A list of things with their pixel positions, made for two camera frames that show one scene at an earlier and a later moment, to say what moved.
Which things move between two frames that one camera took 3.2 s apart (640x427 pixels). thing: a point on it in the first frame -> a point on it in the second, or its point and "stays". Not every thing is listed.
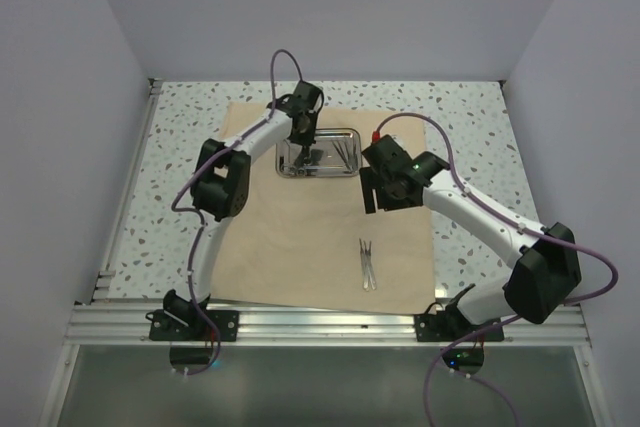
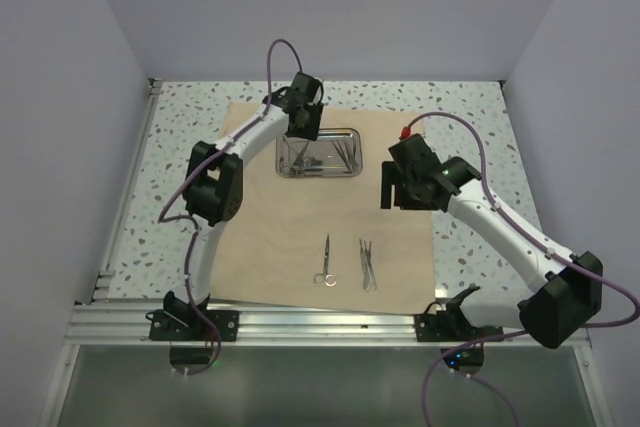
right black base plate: x=449 y=324 stays
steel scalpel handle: x=364 y=278 stays
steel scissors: x=290 y=170 -> x=329 y=280
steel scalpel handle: x=367 y=266 stays
